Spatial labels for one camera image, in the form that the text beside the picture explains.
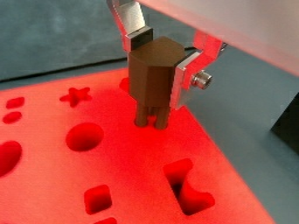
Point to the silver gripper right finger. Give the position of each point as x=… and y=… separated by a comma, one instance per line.
x=190, y=74

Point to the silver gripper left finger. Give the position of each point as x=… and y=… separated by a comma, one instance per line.
x=130, y=20

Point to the brown three prong peg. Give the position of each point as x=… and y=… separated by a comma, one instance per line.
x=151, y=65

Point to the red shape sorter block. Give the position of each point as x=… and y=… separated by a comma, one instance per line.
x=77, y=165

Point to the black curved holder bracket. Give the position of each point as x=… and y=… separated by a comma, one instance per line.
x=286, y=127

